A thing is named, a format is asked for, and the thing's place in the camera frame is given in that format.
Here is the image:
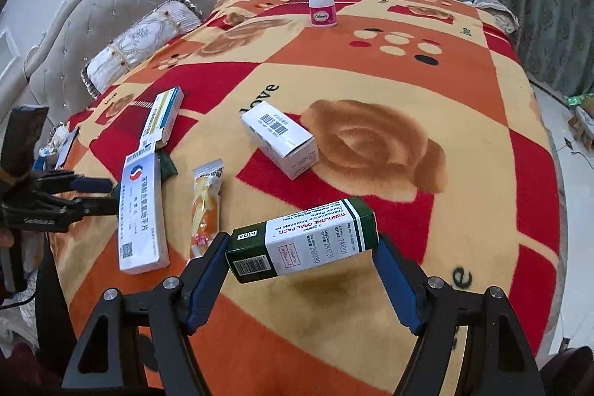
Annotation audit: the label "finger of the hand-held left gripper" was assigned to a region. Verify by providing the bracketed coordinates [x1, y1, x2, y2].
[32, 171, 114, 195]
[29, 196, 123, 223]

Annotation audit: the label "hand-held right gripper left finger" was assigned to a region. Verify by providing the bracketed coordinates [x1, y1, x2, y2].
[62, 231, 233, 396]

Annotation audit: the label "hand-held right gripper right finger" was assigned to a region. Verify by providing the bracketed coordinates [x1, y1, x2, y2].
[371, 233, 544, 396]

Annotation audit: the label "white box red-blue logo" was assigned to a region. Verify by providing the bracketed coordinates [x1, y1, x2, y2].
[119, 141, 170, 275]

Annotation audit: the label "green white ointment box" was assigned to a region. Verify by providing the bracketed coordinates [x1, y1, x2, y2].
[225, 196, 380, 284]

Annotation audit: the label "white box yellow-blue stripes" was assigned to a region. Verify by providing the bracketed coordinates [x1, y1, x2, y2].
[139, 86, 185, 156]

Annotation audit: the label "orange snack packet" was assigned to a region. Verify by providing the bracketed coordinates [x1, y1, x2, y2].
[188, 158, 225, 262]

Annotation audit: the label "grey tufted sofa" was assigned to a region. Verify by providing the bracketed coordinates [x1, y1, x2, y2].
[23, 0, 284, 137]

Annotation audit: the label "striped ruffled bolster cushion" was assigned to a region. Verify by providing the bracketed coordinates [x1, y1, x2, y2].
[81, 0, 203, 98]

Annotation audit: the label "white barcode box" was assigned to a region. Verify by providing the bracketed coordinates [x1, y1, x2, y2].
[240, 101, 319, 181]

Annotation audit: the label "red orange printed blanket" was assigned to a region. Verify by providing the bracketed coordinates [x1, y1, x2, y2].
[49, 0, 562, 396]

